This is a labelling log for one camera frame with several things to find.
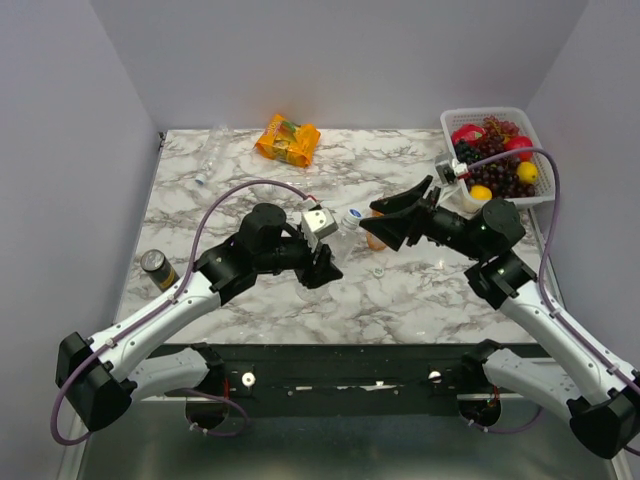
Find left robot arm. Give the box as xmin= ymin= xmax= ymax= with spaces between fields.
xmin=54 ymin=203 xmax=343 ymax=433

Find dark red grape bunch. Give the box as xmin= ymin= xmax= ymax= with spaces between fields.
xmin=465 ymin=116 xmax=536 ymax=198

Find yellow lemon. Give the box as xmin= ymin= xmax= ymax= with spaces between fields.
xmin=469 ymin=185 xmax=493 ymax=201
xmin=516 ymin=161 xmax=538 ymax=185

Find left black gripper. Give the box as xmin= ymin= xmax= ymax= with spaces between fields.
xmin=255 ymin=229 xmax=345 ymax=290

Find clear bottle blue cap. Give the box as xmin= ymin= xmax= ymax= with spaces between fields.
xmin=194 ymin=124 xmax=231 ymax=186

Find orange snack bag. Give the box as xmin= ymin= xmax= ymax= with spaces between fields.
xmin=255 ymin=114 xmax=321 ymax=168

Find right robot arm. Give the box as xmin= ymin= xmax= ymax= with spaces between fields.
xmin=360 ymin=176 xmax=639 ymax=459

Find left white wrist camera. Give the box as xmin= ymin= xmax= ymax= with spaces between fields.
xmin=300 ymin=207 xmax=338 ymax=251

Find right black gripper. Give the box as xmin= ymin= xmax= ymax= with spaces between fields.
xmin=360 ymin=174 xmax=487 ymax=261

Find red round fruit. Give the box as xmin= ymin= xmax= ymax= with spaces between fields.
xmin=505 ymin=135 xmax=533 ymax=151

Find blue white bottle cap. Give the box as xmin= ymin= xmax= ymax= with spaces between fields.
xmin=343 ymin=208 xmax=362 ymax=225

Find yellow lemon upper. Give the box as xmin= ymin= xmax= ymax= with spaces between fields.
xmin=516 ymin=161 xmax=538 ymax=185

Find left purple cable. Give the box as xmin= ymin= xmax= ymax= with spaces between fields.
xmin=49 ymin=179 xmax=324 ymax=445

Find red apple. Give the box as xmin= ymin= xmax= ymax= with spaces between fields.
xmin=451 ymin=124 xmax=486 ymax=145

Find blue grape bunch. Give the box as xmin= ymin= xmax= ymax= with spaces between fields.
xmin=454 ymin=140 xmax=485 ymax=165

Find orange juice bottle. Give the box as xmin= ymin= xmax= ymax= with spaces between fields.
xmin=366 ymin=210 xmax=387 ymax=251

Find black base frame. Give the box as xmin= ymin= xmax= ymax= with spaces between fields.
xmin=164 ymin=339 xmax=531 ymax=419

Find white plastic basket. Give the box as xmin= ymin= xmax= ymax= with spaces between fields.
xmin=440 ymin=107 xmax=556 ymax=212

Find yellow lemon lower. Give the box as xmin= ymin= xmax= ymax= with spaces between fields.
xmin=469 ymin=185 xmax=493 ymax=201

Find black yellow drink can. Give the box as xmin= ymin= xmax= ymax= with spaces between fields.
xmin=140 ymin=249 xmax=180 ymax=292

